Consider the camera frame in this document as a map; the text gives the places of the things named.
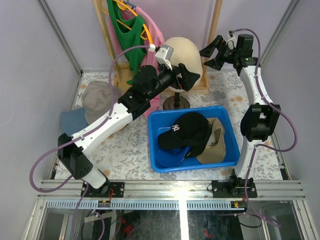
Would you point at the khaki hat in bin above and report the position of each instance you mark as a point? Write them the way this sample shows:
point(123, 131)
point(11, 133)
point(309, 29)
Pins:
point(215, 149)

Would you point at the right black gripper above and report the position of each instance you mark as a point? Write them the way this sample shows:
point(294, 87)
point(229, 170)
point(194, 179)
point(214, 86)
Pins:
point(215, 63)

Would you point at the grey blue hanger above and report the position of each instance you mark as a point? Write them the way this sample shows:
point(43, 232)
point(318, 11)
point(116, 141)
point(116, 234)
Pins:
point(122, 4)

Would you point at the aluminium rail base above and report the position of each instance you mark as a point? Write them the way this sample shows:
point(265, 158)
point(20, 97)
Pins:
point(149, 194)

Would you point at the grey bucket hat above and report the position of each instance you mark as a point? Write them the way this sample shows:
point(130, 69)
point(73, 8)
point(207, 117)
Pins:
point(97, 99)

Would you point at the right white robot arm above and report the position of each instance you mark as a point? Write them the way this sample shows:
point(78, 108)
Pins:
point(260, 119)

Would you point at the blue cap in bin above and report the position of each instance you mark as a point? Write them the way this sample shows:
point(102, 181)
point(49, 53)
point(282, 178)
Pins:
point(172, 157)

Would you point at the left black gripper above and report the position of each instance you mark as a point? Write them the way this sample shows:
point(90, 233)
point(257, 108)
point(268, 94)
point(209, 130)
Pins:
point(178, 75)

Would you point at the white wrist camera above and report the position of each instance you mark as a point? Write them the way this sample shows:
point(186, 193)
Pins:
point(163, 54)
point(231, 40)

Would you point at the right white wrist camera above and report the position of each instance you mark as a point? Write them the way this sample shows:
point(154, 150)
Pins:
point(231, 40)

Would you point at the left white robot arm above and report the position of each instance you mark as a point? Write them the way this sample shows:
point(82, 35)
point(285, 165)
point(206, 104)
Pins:
point(147, 84)

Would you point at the folded blue cloth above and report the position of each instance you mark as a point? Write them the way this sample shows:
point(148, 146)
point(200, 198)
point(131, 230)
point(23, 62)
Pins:
point(73, 121)

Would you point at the black baseball cap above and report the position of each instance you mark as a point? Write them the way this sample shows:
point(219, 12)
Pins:
point(191, 130)

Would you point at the beige mannequin head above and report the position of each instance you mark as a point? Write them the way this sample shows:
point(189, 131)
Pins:
point(187, 53)

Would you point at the wooden clothes rack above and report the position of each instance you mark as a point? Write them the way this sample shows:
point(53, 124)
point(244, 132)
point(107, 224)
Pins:
point(122, 72)

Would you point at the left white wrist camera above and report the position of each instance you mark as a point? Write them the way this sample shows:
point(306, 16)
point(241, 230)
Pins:
point(163, 54)

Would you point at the blue plastic bin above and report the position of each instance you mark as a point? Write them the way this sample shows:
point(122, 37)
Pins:
point(160, 122)

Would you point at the green tank top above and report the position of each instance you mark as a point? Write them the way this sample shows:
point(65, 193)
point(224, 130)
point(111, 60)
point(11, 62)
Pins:
point(128, 33)

